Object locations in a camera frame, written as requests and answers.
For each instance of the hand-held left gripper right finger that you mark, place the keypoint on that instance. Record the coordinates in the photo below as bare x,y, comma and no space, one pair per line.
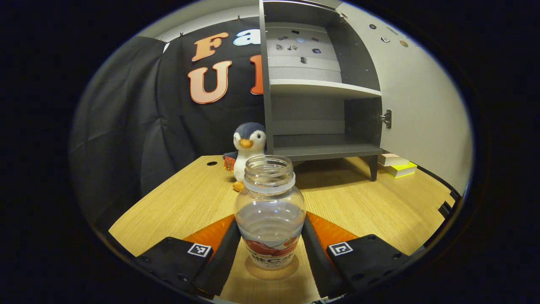
322,266

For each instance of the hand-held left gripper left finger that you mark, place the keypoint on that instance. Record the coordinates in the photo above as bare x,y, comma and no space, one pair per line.
215,266

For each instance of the round brown coaster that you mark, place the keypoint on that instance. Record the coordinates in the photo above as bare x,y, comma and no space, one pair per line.
272,275

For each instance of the clear plastic bottle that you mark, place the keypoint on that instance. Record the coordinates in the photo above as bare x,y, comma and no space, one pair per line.
270,211

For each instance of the white cabinet door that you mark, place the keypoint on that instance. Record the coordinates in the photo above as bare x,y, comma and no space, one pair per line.
422,105

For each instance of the metal cabinet hinge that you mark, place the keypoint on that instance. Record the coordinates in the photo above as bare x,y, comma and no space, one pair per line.
387,119

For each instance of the yellow book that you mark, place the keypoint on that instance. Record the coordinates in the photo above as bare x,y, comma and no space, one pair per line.
403,170

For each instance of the penguin plush toy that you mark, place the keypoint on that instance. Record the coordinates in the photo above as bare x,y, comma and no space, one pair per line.
249,143

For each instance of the black backdrop cloth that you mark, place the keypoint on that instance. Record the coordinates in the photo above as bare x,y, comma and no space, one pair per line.
126,126

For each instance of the row of black cloth clips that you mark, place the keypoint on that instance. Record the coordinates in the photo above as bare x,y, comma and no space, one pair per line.
238,18

